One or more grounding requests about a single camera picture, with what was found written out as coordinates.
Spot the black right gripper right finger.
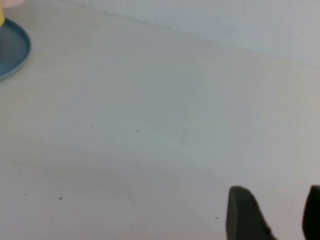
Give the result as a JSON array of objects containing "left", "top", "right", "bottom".
[{"left": 302, "top": 184, "right": 320, "bottom": 240}]

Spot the blue cup stand with pegs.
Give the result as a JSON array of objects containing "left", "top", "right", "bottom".
[{"left": 0, "top": 17, "right": 32, "bottom": 82}]

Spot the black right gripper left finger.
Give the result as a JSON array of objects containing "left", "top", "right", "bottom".
[{"left": 226, "top": 186, "right": 277, "bottom": 240}]

